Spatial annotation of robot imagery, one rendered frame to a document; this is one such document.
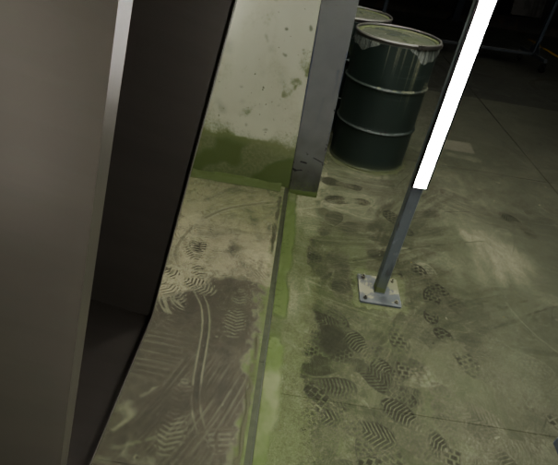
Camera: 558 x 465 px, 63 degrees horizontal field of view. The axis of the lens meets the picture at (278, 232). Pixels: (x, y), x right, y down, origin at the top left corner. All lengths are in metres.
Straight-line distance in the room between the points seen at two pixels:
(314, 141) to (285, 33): 0.61
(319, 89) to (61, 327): 2.26
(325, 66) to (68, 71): 2.28
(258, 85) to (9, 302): 2.25
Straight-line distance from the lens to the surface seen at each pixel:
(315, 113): 2.63
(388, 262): 2.14
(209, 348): 1.82
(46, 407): 0.59
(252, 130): 2.70
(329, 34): 2.52
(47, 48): 0.32
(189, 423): 1.64
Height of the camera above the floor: 1.44
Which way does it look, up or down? 35 degrees down
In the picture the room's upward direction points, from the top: 10 degrees clockwise
